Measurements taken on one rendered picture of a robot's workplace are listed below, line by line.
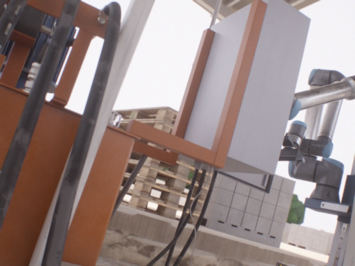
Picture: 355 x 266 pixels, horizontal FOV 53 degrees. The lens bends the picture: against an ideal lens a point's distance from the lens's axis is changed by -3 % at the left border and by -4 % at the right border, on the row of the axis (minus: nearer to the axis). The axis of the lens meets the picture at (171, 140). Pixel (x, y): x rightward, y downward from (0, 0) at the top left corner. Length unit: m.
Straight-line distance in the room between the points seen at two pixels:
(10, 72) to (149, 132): 0.46
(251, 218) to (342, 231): 2.31
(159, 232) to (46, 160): 1.88
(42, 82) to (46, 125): 0.38
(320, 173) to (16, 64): 1.86
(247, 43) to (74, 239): 0.80
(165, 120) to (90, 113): 2.96
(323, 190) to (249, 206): 2.35
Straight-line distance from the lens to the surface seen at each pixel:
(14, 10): 0.66
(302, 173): 2.45
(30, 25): 1.16
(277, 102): 1.29
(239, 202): 4.60
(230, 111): 1.17
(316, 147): 2.18
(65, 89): 0.93
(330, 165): 2.43
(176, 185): 3.63
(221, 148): 1.15
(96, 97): 0.60
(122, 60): 0.92
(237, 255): 3.14
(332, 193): 2.40
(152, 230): 2.73
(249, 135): 1.21
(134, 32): 0.94
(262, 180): 1.86
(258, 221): 4.74
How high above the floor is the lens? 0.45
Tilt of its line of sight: 10 degrees up
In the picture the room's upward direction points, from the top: 17 degrees clockwise
